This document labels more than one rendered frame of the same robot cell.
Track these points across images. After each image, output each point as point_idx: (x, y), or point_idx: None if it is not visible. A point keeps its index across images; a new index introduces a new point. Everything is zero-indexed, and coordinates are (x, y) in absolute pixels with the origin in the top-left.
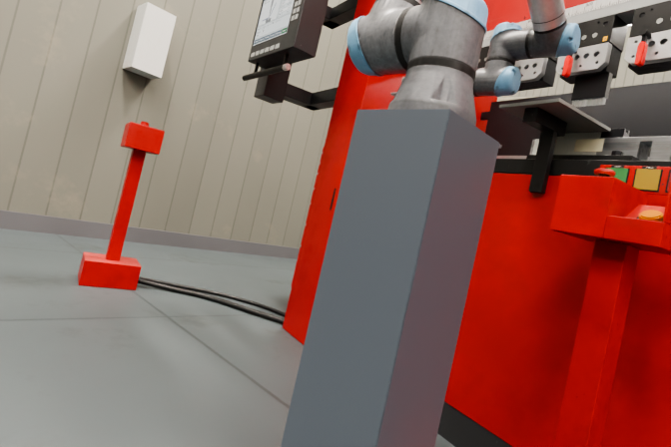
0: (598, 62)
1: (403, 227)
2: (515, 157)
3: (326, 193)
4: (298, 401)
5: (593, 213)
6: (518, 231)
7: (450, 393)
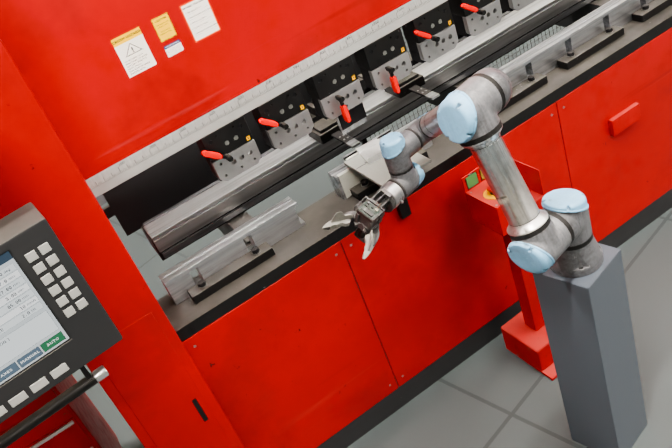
0: (359, 97)
1: (622, 302)
2: (241, 187)
3: (177, 418)
4: (613, 403)
5: None
6: (404, 246)
7: (417, 366)
